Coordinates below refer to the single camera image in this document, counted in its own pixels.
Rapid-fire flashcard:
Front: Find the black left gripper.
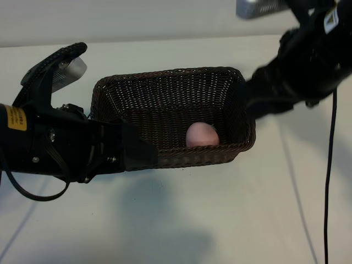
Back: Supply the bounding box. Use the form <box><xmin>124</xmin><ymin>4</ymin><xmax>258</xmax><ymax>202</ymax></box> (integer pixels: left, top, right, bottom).
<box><xmin>79</xmin><ymin>118</ymin><xmax>160</xmax><ymax>184</ymax></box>

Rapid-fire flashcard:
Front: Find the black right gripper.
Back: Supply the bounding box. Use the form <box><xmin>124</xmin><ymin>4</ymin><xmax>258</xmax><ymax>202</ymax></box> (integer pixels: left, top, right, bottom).
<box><xmin>243</xmin><ymin>65</ymin><xmax>301</xmax><ymax>121</ymax></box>

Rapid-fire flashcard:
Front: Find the brown wicker basket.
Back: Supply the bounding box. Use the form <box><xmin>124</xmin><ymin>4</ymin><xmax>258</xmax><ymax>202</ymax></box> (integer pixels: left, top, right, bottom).
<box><xmin>90</xmin><ymin>65</ymin><xmax>257</xmax><ymax>172</ymax></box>

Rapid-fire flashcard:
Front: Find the pink peach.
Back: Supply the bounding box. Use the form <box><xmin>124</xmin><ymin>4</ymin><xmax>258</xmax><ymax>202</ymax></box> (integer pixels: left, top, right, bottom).
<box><xmin>185</xmin><ymin>122</ymin><xmax>220</xmax><ymax>148</ymax></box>

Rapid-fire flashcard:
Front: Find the white triangle warning label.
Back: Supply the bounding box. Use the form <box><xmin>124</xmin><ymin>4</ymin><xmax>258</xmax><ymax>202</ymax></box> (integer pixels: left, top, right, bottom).
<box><xmin>323</xmin><ymin>5</ymin><xmax>339</xmax><ymax>34</ymax></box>

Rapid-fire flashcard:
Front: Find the yellow warning label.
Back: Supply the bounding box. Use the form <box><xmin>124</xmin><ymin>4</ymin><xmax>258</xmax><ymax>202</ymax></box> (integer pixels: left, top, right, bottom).
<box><xmin>5</xmin><ymin>106</ymin><xmax>28</xmax><ymax>131</ymax></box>

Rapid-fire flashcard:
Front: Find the black ribbon cable loop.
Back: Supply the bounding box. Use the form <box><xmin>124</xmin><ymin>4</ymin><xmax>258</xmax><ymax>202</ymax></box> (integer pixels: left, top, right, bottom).
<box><xmin>4</xmin><ymin>131</ymin><xmax>71</xmax><ymax>202</ymax></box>

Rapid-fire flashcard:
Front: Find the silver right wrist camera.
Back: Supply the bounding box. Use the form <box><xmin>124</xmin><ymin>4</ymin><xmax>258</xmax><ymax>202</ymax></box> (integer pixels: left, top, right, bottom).
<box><xmin>236</xmin><ymin>0</ymin><xmax>288</xmax><ymax>19</ymax></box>

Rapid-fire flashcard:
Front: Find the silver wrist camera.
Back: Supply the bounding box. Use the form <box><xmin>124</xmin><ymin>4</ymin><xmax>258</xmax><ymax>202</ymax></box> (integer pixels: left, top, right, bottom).
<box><xmin>51</xmin><ymin>57</ymin><xmax>88</xmax><ymax>94</ymax></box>
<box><xmin>236</xmin><ymin>0</ymin><xmax>288</xmax><ymax>19</ymax></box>

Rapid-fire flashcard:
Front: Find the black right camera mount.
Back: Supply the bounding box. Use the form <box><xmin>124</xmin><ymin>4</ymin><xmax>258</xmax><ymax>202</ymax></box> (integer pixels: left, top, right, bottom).
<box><xmin>283</xmin><ymin>0</ymin><xmax>317</xmax><ymax>31</ymax></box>

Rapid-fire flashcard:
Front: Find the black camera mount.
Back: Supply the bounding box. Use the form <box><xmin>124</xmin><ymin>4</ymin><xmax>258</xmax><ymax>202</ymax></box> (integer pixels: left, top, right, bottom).
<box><xmin>283</xmin><ymin>0</ymin><xmax>317</xmax><ymax>31</ymax></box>
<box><xmin>12</xmin><ymin>41</ymin><xmax>88</xmax><ymax>111</ymax></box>

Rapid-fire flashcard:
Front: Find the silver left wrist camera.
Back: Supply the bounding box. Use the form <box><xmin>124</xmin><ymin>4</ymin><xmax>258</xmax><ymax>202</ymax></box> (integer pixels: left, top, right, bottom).
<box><xmin>51</xmin><ymin>57</ymin><xmax>88</xmax><ymax>94</ymax></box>

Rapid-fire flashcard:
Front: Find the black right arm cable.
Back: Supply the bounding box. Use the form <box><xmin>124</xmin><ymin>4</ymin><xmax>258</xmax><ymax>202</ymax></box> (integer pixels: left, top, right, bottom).
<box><xmin>324</xmin><ymin>89</ymin><xmax>338</xmax><ymax>264</ymax></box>

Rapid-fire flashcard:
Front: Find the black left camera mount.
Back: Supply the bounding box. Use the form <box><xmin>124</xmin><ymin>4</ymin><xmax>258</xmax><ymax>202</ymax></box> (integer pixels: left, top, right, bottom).
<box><xmin>12</xmin><ymin>41</ymin><xmax>88</xmax><ymax>111</ymax></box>

